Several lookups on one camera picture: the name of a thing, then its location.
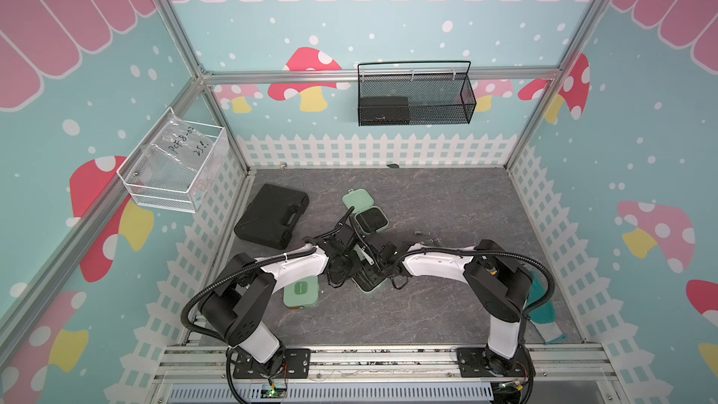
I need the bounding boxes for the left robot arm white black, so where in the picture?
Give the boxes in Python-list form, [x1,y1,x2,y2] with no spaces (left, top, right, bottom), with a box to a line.
[181,226,361,365]

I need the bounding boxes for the black wire mesh basket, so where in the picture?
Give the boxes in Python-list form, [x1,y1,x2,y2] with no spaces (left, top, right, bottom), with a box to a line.
[356,60,477,126]

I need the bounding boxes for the green clipper case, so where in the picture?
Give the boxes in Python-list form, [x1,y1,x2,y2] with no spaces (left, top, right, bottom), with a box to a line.
[342,189,389,235]
[282,277,321,309]
[352,246,386,293]

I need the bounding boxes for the black box in basket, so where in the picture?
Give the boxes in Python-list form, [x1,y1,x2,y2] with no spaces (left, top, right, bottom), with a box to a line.
[358,97,411,126]

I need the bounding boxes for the clear acrylic wall bin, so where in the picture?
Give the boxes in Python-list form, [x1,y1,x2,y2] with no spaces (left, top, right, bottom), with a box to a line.
[117,108,229,213]

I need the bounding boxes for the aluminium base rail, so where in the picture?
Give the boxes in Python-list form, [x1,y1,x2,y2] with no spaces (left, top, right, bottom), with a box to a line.
[150,344,618,385]

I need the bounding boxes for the black plastic tool case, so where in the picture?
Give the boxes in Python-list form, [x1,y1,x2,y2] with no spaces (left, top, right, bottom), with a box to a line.
[234,184,310,249]

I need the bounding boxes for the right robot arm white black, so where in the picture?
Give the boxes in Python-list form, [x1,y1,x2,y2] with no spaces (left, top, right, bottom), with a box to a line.
[360,239,556,377]

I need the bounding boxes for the green work glove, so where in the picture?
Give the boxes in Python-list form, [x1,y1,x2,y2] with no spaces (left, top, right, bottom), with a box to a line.
[527,271,566,344]

